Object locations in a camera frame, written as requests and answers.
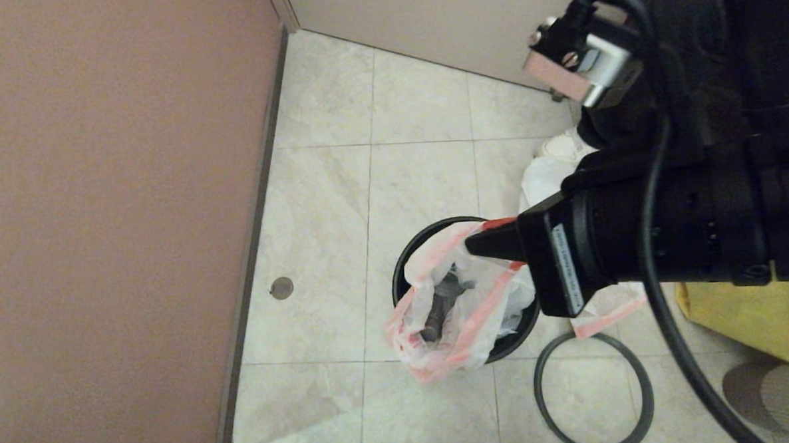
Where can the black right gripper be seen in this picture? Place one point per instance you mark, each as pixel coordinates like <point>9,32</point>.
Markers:
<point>562,254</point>

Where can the translucent red-print trash bag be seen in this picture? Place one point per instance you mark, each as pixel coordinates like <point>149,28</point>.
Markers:
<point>478,298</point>

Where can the black round trash bin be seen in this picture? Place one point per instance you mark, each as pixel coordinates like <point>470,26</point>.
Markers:
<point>513,336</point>

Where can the yellow bag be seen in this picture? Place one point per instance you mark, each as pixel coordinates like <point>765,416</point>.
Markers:
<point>758,319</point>

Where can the white sneaker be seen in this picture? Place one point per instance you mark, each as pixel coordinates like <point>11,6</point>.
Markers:
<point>564,146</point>

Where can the round metal floor door stop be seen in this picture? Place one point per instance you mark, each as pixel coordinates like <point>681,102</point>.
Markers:
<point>282,288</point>

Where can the grey ribbed rounded object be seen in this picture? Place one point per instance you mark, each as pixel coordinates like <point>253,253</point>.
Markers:
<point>788,397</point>

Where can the small metal door bracket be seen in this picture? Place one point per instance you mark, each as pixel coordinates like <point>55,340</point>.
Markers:
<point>555,96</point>

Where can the grey door frame post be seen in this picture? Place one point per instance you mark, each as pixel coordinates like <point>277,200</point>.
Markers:
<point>283,3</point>

